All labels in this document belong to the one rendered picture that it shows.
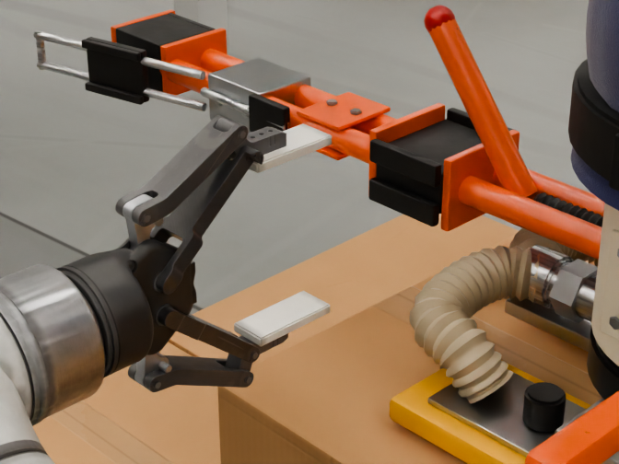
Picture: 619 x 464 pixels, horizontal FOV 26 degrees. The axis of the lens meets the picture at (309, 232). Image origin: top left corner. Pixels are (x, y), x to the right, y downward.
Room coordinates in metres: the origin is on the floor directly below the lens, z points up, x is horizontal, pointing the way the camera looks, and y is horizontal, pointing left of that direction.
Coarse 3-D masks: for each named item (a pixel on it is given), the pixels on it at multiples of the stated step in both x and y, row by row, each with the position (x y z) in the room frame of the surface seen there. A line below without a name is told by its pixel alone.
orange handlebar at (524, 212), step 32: (192, 64) 1.15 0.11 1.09; (224, 64) 1.16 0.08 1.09; (320, 96) 1.07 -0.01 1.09; (352, 96) 1.06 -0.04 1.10; (320, 128) 1.01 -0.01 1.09; (352, 128) 1.00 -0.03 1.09; (480, 192) 0.89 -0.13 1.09; (512, 192) 0.88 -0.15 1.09; (576, 192) 0.88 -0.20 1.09; (544, 224) 0.84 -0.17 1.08; (576, 224) 0.83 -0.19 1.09; (608, 416) 0.60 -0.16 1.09; (544, 448) 0.57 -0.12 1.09; (576, 448) 0.57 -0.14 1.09; (608, 448) 0.59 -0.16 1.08
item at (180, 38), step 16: (160, 16) 1.24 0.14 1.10; (176, 16) 1.24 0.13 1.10; (112, 32) 1.21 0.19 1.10; (128, 32) 1.20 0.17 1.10; (144, 32) 1.19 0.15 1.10; (160, 32) 1.19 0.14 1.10; (176, 32) 1.19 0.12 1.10; (192, 32) 1.19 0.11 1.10; (208, 32) 1.19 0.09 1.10; (224, 32) 1.20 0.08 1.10; (144, 48) 1.18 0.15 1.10; (160, 48) 1.16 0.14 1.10; (176, 48) 1.16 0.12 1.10; (192, 48) 1.18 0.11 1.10; (208, 48) 1.19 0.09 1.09; (224, 48) 1.20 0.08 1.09; (160, 80) 1.16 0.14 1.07
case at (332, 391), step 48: (336, 336) 0.92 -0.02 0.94; (384, 336) 0.92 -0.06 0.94; (528, 336) 0.92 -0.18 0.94; (288, 384) 0.85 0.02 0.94; (336, 384) 0.85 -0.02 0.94; (384, 384) 0.85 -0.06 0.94; (576, 384) 0.85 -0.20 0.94; (240, 432) 0.83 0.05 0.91; (288, 432) 0.79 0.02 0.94; (336, 432) 0.79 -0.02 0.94; (384, 432) 0.79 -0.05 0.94
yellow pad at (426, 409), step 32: (416, 384) 0.81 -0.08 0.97; (448, 384) 0.81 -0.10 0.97; (512, 384) 0.80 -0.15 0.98; (544, 384) 0.77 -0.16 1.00; (416, 416) 0.78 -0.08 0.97; (448, 416) 0.77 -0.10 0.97; (480, 416) 0.76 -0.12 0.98; (512, 416) 0.76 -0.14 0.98; (544, 416) 0.74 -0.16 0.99; (448, 448) 0.75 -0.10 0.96; (480, 448) 0.74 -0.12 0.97; (512, 448) 0.73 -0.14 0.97
